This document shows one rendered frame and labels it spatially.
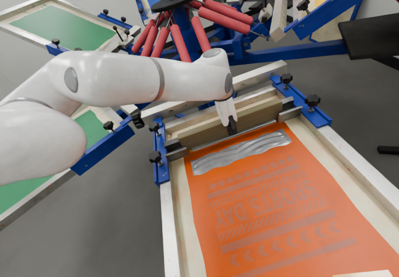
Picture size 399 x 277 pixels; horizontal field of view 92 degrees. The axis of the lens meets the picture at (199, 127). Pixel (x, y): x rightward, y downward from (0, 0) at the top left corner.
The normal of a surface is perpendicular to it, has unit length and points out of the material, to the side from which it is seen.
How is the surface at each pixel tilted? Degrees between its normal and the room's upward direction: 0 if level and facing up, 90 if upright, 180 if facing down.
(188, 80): 67
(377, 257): 0
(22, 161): 96
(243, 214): 0
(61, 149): 95
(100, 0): 90
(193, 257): 0
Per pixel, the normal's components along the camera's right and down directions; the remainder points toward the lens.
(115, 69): 0.74, -0.23
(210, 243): -0.28, -0.69
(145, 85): 0.77, 0.39
